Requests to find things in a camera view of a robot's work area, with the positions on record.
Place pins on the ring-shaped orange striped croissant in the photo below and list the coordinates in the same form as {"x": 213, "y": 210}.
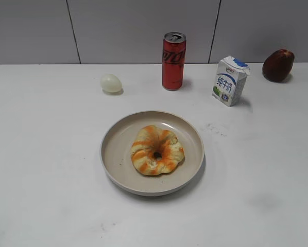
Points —
{"x": 156, "y": 151}

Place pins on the beige round plate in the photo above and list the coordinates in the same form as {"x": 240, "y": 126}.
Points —
{"x": 115, "y": 151}

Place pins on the white egg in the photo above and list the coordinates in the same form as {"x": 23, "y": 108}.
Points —
{"x": 110, "y": 83}

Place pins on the red cola can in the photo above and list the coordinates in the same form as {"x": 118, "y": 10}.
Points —
{"x": 174, "y": 48}

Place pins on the small white milk carton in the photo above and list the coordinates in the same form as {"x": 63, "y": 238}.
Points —
{"x": 230, "y": 79}

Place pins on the dark red fruit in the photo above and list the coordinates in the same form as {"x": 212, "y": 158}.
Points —
{"x": 278, "y": 65}

